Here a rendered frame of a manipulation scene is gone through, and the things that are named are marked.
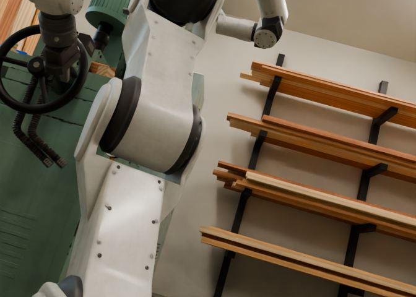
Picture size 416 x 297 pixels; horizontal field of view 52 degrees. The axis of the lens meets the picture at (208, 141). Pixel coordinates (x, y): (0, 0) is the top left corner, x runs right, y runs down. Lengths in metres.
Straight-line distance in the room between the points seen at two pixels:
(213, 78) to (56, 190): 2.86
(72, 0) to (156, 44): 0.32
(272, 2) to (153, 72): 0.72
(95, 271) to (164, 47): 0.43
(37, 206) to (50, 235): 0.10
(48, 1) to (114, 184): 0.56
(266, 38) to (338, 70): 2.90
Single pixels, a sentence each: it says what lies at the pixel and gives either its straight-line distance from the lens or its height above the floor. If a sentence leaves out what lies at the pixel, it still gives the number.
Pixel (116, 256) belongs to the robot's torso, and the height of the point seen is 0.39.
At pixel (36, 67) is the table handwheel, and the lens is 1.36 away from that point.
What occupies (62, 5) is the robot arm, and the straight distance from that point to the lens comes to 1.10.
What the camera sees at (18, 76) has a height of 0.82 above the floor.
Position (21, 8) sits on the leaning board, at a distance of 3.52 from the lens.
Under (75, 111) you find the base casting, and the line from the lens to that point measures 1.49.
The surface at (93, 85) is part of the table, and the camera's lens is 1.51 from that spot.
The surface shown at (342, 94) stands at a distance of 3.80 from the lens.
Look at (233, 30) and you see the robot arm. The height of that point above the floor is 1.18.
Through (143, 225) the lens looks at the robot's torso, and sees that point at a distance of 0.70.
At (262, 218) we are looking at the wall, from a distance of 3.82.
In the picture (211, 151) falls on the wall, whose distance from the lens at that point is 3.88.
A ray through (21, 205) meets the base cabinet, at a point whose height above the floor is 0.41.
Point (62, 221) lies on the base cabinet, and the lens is 1.42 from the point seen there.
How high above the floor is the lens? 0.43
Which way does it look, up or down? 14 degrees up
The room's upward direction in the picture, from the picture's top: 17 degrees clockwise
